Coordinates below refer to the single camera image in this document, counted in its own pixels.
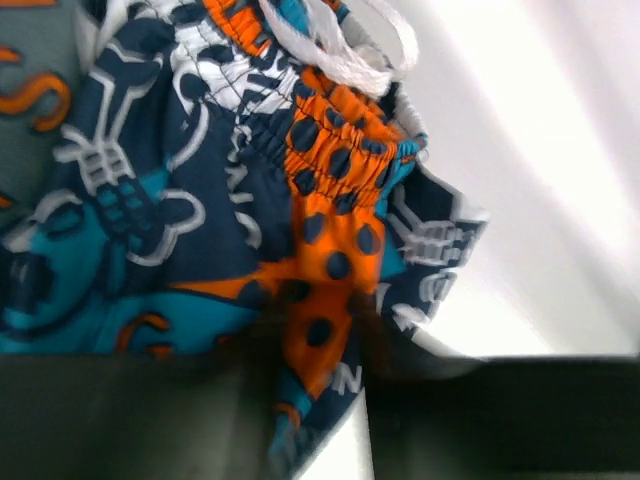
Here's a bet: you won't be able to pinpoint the blue orange patterned shorts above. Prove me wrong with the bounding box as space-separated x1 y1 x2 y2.
1 1 488 479

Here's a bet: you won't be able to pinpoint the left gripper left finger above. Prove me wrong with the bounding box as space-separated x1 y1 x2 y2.
1 317 281 479

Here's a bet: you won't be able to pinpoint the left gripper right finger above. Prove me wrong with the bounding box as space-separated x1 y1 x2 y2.
351 294 639 479

